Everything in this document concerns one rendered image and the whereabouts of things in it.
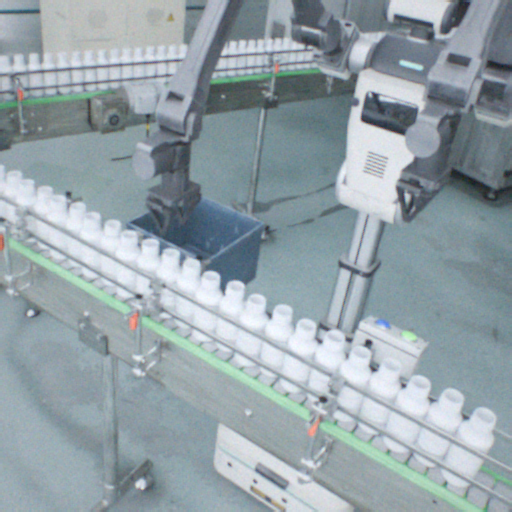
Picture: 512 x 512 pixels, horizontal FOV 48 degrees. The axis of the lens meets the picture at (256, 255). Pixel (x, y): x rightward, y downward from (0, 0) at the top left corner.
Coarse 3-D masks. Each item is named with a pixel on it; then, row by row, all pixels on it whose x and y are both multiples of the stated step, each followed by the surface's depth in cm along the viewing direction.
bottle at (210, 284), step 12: (204, 276) 124; (216, 276) 125; (204, 288) 124; (216, 288) 124; (204, 300) 124; (216, 300) 124; (204, 312) 126; (204, 324) 127; (216, 324) 129; (204, 336) 129
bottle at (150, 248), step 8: (144, 240) 132; (152, 240) 133; (144, 248) 131; (152, 248) 131; (144, 256) 132; (152, 256) 132; (160, 256) 134; (144, 264) 132; (152, 264) 132; (152, 272) 133; (144, 280) 134; (144, 288) 135
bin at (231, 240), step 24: (144, 216) 184; (192, 216) 205; (216, 216) 199; (240, 216) 193; (168, 240) 202; (192, 240) 210; (216, 240) 203; (240, 240) 179; (216, 264) 172; (240, 264) 186
